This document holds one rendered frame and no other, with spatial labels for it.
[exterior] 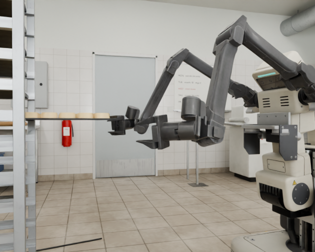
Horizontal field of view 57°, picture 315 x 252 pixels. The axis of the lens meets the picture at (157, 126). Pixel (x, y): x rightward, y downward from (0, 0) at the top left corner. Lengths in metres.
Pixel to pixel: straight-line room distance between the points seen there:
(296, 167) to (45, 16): 4.45
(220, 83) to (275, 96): 0.61
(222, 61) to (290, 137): 0.57
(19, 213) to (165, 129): 0.48
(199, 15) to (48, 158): 3.57
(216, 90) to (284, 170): 0.70
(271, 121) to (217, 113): 0.65
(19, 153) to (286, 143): 1.07
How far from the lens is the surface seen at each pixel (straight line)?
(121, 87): 4.99
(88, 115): 0.98
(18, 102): 0.92
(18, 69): 0.93
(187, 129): 0.83
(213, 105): 0.91
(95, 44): 5.04
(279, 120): 1.48
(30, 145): 1.37
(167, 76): 1.53
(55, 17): 5.17
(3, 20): 1.00
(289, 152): 1.42
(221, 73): 0.98
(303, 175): 1.52
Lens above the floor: 0.94
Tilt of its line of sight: 1 degrees down
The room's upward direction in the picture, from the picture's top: straight up
